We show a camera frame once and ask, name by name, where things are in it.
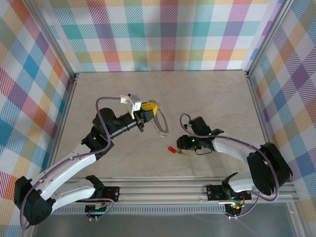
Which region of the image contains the perforated metal strip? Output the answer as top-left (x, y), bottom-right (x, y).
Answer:
top-left (50, 206), bottom-right (229, 215)

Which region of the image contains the grey metal shelf panel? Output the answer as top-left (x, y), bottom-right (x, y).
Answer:
top-left (32, 213), bottom-right (301, 237)

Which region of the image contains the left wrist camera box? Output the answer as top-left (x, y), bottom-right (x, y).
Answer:
top-left (119, 93), bottom-right (143, 119)

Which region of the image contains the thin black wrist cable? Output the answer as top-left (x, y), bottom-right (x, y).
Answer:
top-left (196, 147), bottom-right (215, 156)

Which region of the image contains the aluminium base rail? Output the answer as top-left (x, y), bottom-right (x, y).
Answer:
top-left (53, 176), bottom-right (298, 207)

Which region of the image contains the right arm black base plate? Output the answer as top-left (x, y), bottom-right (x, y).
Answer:
top-left (205, 184), bottom-right (224, 201)

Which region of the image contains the aluminium table side rail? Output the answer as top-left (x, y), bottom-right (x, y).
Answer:
top-left (245, 71), bottom-right (275, 149)
top-left (41, 73), bottom-right (79, 183)

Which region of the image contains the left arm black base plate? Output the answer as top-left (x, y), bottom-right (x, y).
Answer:
top-left (105, 187), bottom-right (121, 202)

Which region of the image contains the aluminium frame post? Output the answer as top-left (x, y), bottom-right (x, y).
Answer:
top-left (243, 0), bottom-right (297, 79)
top-left (26, 0), bottom-right (78, 79)

